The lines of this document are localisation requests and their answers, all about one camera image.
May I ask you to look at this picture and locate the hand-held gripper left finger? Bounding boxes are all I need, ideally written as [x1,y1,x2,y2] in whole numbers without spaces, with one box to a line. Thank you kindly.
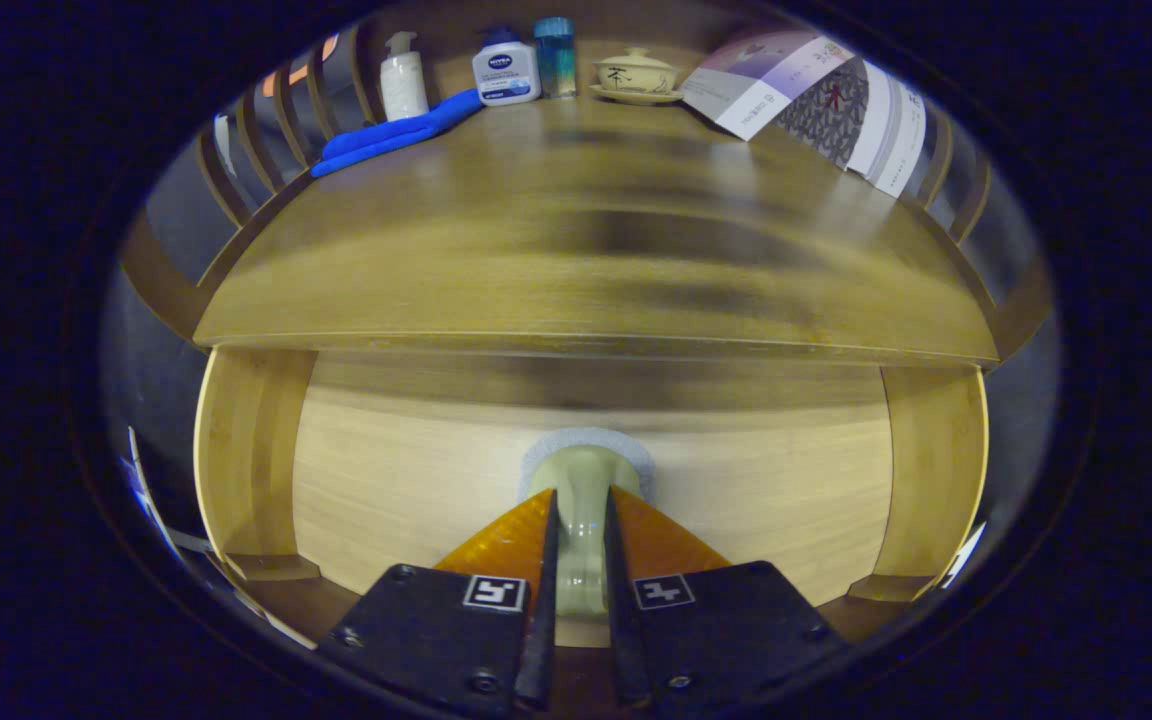
[316,487,559,716]

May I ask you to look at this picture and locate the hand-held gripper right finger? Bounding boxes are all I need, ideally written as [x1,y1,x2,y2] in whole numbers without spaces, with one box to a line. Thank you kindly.
[604,486,849,713]

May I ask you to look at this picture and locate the wooden drawer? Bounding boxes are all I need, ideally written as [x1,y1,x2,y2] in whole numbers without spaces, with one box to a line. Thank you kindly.
[194,345,989,651]

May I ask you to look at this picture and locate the wooden countertop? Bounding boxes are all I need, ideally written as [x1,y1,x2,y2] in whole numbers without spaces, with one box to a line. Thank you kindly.
[194,95,999,363]

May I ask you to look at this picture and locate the wooden cabinet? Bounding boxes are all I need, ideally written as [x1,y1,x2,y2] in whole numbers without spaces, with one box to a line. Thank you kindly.
[116,0,1055,361]

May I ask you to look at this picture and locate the blue cloth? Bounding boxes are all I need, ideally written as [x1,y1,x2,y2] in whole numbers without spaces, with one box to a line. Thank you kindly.
[311,88,485,179]

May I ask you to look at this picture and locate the beige lidded teacup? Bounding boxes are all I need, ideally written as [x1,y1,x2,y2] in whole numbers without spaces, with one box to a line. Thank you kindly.
[590,47,685,106]

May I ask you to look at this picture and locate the white lotion bottle blue cap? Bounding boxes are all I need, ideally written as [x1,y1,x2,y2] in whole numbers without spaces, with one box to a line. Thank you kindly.
[472,27,543,107]

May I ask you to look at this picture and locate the plain white book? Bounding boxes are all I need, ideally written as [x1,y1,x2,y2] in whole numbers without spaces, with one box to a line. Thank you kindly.
[846,60,902,181]

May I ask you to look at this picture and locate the white pump bottle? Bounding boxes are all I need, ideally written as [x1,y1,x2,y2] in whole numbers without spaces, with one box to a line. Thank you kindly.
[379,30,430,122]

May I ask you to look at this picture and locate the purple white leaning book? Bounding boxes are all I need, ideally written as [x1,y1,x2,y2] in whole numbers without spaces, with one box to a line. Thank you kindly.
[681,30,852,141]

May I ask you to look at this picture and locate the teal bottle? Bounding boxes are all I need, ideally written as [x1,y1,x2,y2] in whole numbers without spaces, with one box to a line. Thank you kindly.
[534,16,578,99]

